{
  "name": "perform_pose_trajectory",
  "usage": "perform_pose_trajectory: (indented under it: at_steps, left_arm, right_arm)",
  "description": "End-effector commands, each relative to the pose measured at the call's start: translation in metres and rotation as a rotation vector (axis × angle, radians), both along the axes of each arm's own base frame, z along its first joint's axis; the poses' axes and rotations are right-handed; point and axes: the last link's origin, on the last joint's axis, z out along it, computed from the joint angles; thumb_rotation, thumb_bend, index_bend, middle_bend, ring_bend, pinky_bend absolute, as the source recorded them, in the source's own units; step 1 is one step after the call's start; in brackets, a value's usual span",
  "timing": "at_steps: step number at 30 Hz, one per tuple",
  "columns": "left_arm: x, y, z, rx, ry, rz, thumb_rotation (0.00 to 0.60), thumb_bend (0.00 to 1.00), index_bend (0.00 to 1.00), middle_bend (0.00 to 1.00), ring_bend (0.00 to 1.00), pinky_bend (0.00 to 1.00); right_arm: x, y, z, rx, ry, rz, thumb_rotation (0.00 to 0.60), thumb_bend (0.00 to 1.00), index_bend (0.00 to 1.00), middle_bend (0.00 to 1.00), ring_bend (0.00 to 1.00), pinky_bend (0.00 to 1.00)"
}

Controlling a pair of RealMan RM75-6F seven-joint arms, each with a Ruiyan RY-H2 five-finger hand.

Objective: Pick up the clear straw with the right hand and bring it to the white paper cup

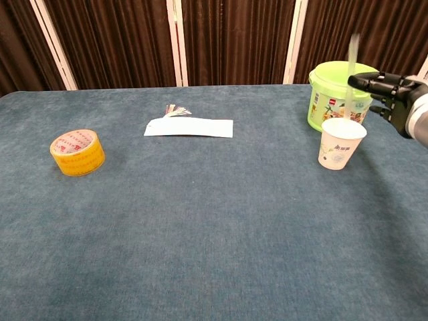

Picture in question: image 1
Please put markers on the clear plastic straw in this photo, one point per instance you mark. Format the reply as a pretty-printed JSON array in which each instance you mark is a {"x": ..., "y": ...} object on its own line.
[{"x": 351, "y": 63}]

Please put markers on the white screen frame post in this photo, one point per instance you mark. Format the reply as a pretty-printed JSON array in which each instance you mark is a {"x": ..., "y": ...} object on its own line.
[
  {"x": 57, "y": 50},
  {"x": 180, "y": 50},
  {"x": 424, "y": 68},
  {"x": 295, "y": 43}
]

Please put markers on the white paper cup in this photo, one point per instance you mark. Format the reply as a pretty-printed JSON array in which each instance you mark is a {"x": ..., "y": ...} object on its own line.
[{"x": 337, "y": 154}]

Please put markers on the brown pleated curtain panel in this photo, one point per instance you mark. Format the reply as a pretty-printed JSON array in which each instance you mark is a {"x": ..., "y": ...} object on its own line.
[
  {"x": 16, "y": 43},
  {"x": 234, "y": 40},
  {"x": 384, "y": 30},
  {"x": 113, "y": 43}
]

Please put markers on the green plastic bucket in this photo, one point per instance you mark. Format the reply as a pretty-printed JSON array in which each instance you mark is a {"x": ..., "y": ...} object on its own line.
[{"x": 329, "y": 107}]

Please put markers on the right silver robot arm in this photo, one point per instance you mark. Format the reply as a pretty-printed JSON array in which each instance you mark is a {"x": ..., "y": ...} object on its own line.
[{"x": 421, "y": 117}]

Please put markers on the white pink tassel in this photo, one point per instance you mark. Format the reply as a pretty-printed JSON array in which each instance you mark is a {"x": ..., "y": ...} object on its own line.
[{"x": 176, "y": 113}]

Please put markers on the yellow packing tape roll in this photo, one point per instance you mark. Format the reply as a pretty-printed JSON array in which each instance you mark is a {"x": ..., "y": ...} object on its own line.
[{"x": 80, "y": 164}]

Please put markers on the white paper bookmark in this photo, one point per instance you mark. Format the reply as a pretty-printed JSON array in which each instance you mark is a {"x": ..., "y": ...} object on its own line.
[{"x": 190, "y": 128}]

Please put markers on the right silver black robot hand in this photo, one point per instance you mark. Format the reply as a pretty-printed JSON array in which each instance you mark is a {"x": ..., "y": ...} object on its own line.
[{"x": 398, "y": 97}]

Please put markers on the blue tablecloth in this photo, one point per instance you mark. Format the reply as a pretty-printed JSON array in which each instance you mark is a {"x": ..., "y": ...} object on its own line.
[{"x": 187, "y": 240}]

